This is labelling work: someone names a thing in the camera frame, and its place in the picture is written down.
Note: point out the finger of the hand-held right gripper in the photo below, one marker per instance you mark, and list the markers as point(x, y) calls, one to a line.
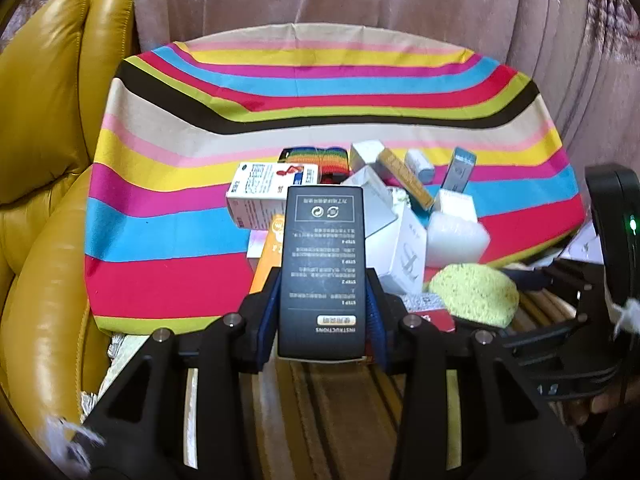
point(555, 280)
point(560, 345)

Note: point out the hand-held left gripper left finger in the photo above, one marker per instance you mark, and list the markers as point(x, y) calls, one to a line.
point(267, 320)

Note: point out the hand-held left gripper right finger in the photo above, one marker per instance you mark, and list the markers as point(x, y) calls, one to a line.
point(374, 320)

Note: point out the black rectangular box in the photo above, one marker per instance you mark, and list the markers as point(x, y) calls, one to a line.
point(322, 260)

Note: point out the white square box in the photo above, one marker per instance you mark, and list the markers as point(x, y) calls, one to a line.
point(375, 200)

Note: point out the white box red blue print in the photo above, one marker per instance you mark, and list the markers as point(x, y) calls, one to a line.
point(260, 190)

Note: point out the gold and white long box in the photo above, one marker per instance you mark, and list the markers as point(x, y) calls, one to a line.
point(405, 180)

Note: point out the person's right hand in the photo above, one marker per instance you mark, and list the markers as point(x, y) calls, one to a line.
point(597, 407)

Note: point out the wooden slats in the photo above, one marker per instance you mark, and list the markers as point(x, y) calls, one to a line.
point(542, 310)

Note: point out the orange box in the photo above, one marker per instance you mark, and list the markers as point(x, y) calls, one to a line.
point(270, 255)

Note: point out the red packet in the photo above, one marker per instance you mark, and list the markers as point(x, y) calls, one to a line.
point(440, 321)

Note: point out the white box grey print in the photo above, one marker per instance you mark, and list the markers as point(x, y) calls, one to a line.
point(407, 255)

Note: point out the green sponge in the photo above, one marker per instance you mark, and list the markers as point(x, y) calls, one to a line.
point(475, 292)

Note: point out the white foam block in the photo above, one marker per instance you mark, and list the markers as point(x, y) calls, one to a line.
point(457, 240)

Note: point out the beige striped blanket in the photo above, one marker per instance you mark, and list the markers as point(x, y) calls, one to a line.
point(330, 420)

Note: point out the small plain white box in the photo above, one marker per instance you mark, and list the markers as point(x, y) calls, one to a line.
point(456, 206)

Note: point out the shiny grey-blue box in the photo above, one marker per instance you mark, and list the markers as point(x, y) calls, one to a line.
point(459, 170)

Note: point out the white box with blue end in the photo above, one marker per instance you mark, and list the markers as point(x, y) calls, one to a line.
point(419, 164)

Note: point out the small white cube box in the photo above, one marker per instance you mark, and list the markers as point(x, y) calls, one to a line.
point(365, 154)

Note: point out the striped colourful cloth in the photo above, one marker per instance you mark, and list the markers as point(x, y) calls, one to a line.
point(200, 135)

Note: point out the yellow leather armchair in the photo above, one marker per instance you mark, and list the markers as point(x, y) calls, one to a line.
point(45, 160)

